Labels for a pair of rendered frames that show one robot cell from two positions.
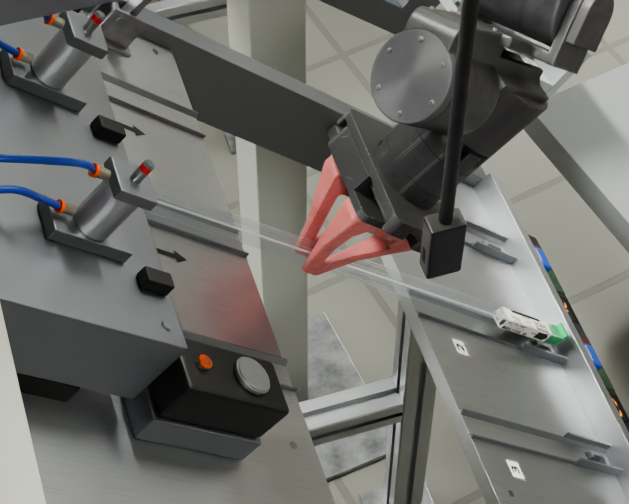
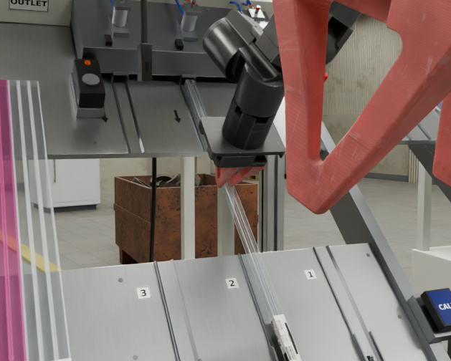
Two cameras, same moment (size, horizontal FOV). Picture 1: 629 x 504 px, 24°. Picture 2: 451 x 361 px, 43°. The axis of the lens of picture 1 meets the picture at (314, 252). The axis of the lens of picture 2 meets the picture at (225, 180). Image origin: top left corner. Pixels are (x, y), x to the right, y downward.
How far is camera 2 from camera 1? 121 cm
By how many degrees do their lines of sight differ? 83
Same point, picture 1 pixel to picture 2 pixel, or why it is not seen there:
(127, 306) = (92, 32)
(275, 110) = (349, 214)
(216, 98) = not seen: hidden behind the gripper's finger
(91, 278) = (98, 25)
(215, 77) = not seen: hidden behind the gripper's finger
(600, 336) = not seen: outside the picture
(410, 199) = (222, 127)
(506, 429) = (177, 299)
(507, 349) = (261, 334)
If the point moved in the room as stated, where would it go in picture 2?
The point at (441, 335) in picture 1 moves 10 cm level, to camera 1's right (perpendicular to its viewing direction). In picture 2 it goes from (232, 269) to (241, 292)
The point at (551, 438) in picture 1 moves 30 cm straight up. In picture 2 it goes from (191, 347) to (190, 69)
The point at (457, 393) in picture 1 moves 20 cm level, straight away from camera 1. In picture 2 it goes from (186, 264) to (353, 268)
